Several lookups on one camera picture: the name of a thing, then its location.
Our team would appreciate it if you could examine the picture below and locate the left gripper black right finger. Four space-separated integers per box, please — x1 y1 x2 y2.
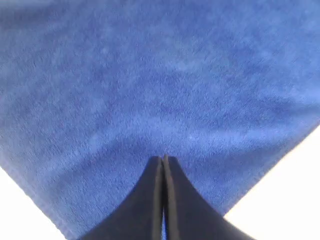
162 155 253 240

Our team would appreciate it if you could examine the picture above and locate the blue microfiber towel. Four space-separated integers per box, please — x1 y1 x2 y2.
0 0 320 239

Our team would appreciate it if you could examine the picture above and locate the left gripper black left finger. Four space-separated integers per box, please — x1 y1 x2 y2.
80 156 163 240

